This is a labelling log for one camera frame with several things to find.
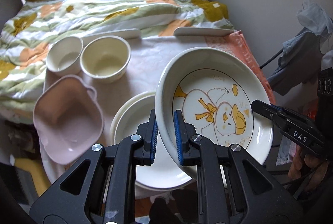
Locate cream duck pattern bowl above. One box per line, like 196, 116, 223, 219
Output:
80, 36, 132, 83

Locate white plate under stack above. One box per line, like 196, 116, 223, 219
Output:
110, 92, 193, 191

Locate white floral tablecloth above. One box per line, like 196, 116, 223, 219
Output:
40, 30, 277, 200

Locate pink square bowl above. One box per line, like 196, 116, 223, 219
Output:
33, 75, 104, 165

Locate small white bowl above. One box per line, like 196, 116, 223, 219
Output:
46, 36, 83, 77

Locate white tray table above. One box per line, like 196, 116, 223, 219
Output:
42, 27, 235, 92

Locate duck pattern oval dish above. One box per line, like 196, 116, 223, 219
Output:
155, 47, 273, 164

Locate floral green yellow duvet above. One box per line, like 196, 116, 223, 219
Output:
1, 0, 233, 124

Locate hanging grey clothes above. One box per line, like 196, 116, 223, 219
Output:
267, 0, 332, 95

